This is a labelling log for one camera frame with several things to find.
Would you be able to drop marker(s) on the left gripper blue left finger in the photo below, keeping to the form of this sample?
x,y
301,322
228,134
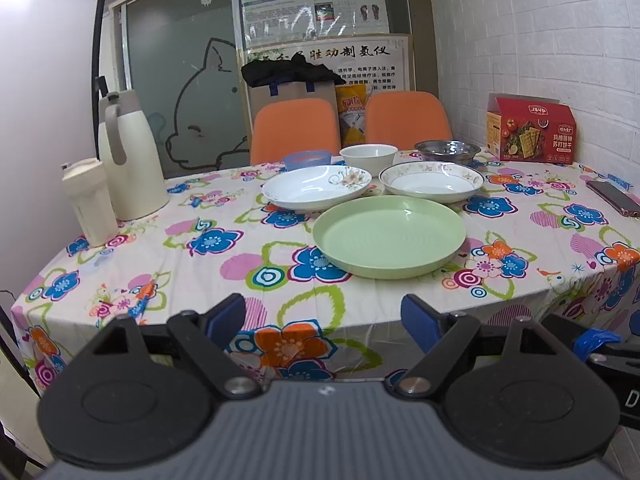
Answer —
x,y
222,322

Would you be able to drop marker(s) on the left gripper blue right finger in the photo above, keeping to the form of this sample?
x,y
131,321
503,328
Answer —
x,y
424,324

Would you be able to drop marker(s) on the light green plastic plate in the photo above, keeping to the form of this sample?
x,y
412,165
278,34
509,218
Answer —
x,y
389,237

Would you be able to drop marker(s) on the white plate with gold rim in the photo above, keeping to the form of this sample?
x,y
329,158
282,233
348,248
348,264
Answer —
x,y
442,182

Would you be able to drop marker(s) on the white plate with flower motif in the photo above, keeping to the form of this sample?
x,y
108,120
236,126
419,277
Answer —
x,y
316,188

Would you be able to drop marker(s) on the floral tablecloth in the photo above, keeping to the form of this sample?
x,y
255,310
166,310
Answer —
x,y
539,241

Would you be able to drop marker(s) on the dark smartphone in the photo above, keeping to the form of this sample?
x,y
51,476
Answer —
x,y
619,200

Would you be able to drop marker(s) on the cream thermos jug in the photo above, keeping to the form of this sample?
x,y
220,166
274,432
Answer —
x,y
128,151

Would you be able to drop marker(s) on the stainless steel bowl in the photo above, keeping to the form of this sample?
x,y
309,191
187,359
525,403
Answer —
x,y
455,151

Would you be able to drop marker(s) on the white ceramic bowl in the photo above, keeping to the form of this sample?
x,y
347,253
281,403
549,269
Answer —
x,y
373,158

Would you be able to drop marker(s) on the blue translucent plastic bowl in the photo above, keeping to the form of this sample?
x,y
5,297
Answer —
x,y
306,159

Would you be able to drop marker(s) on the left orange chair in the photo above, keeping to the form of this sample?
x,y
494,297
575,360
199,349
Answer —
x,y
288,127

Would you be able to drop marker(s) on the orange chair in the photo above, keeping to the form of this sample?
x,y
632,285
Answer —
x,y
405,118
288,127

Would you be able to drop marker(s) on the right orange chair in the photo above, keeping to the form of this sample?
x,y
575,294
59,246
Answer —
x,y
405,118

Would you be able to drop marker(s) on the red cracker box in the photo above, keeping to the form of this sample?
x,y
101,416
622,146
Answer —
x,y
530,129

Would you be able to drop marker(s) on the yellow snack bag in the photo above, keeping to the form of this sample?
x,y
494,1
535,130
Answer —
x,y
351,100

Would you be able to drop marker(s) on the white sign with chinese text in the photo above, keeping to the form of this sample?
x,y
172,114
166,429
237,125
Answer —
x,y
382,62

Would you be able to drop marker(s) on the black cloth on bag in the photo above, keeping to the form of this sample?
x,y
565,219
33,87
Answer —
x,y
258,73

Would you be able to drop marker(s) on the frosted glass door with cat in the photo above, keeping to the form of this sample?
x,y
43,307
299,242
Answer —
x,y
179,56

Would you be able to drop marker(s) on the white softbox light panel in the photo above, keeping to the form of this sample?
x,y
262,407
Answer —
x,y
49,62

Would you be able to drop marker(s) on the brown paper bag blue handles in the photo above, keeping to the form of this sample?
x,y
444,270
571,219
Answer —
x,y
259,97

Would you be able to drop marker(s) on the wall poster with pictures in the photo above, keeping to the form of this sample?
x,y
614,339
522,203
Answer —
x,y
265,22

